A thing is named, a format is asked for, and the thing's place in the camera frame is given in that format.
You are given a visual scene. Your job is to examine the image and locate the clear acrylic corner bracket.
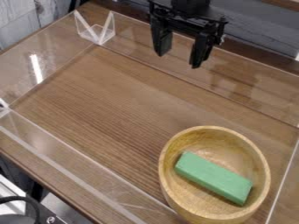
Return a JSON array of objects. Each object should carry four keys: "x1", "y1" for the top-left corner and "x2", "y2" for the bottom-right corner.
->
[{"x1": 73, "y1": 10, "x2": 116, "y2": 46}]

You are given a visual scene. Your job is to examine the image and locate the clear acrylic tray wall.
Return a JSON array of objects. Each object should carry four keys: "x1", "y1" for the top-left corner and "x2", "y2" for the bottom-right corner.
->
[{"x1": 0, "y1": 4, "x2": 299, "y2": 224}]

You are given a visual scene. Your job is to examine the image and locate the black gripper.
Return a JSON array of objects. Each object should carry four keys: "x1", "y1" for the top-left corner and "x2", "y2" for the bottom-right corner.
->
[{"x1": 148, "y1": 0, "x2": 228, "y2": 68}]

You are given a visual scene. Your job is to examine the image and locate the black cable bottom left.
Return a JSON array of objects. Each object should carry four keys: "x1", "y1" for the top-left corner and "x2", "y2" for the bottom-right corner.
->
[{"x1": 0, "y1": 195, "x2": 42, "y2": 224}]

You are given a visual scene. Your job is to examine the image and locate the brown wooden bowl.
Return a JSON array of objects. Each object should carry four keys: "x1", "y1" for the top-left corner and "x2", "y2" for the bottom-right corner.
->
[{"x1": 157, "y1": 126, "x2": 271, "y2": 224}]

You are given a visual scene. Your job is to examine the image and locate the green rectangular block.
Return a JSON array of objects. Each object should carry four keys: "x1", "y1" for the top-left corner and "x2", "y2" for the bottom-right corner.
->
[{"x1": 173, "y1": 151, "x2": 253, "y2": 206}]

